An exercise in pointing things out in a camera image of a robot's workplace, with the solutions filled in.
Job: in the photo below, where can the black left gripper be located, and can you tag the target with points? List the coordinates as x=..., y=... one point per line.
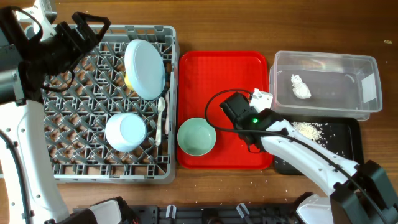
x=78, y=45

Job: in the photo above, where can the green bowl with food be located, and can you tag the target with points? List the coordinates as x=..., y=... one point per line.
x=196, y=137

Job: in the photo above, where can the white napkin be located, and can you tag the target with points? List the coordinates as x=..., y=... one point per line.
x=299, y=88

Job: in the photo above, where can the yellow plastic cup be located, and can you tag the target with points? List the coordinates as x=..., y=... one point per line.
x=127, y=82

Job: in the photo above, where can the light blue plate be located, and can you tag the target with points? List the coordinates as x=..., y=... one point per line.
x=145, y=69

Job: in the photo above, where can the light blue bowl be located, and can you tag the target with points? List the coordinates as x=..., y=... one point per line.
x=125, y=131

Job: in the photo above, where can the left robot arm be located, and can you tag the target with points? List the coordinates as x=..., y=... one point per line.
x=32, y=191

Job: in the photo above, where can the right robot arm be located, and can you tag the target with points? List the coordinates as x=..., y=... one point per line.
x=355, y=193

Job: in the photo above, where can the grey dishwasher rack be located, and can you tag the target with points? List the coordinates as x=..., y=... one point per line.
x=75, y=119

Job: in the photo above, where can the clear plastic bin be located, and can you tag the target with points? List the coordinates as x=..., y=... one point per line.
x=341, y=85

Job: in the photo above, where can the white plastic fork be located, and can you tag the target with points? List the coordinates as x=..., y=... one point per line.
x=167, y=99

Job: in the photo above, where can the white plastic spoon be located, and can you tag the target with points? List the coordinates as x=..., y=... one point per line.
x=160, y=109

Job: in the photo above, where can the pile of white rice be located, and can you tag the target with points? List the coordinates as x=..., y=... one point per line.
x=312, y=131

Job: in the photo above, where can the black plastic tray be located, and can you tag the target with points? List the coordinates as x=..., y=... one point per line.
x=343, y=135

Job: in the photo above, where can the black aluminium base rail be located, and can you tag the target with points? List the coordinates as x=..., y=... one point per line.
x=267, y=213

